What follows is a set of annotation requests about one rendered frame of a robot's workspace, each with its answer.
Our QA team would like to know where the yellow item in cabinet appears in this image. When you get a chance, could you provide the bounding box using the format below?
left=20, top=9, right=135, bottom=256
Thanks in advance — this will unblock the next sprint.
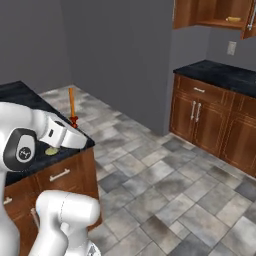
left=224, top=15, right=243, bottom=23

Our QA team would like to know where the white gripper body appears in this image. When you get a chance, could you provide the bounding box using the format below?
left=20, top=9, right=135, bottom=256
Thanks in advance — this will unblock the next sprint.
left=60, top=127, right=89, bottom=150

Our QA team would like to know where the silver cupboard door handle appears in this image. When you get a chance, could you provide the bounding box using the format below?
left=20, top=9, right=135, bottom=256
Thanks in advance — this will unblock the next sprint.
left=30, top=207, right=41, bottom=232

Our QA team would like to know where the wooden cupboard door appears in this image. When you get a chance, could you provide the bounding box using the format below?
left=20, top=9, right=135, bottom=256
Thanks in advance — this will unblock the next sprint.
left=11, top=208, right=41, bottom=256

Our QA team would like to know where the silver wall cabinet handle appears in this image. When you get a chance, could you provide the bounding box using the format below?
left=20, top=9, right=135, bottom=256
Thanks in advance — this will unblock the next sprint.
left=246, top=5, right=256, bottom=32

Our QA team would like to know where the wooden drawer front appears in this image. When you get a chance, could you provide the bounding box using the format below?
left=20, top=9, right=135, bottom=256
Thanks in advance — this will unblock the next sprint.
left=34, top=155, right=84, bottom=194
left=2, top=181, right=40, bottom=220

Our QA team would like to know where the wooden base cabinets, black top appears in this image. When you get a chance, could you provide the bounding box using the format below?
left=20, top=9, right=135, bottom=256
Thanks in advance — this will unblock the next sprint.
left=168, top=59, right=256, bottom=178

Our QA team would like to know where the open wooden wall cabinet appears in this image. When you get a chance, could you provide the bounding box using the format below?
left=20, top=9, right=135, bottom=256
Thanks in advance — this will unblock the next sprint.
left=172, top=0, right=256, bottom=32

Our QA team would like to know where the wooden wall cabinet door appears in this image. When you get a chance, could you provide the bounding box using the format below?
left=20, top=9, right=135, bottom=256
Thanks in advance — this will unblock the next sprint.
left=240, top=0, right=256, bottom=41

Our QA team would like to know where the white wall outlet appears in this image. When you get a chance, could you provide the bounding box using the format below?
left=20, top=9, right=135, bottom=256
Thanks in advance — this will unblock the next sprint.
left=226, top=40, right=238, bottom=57

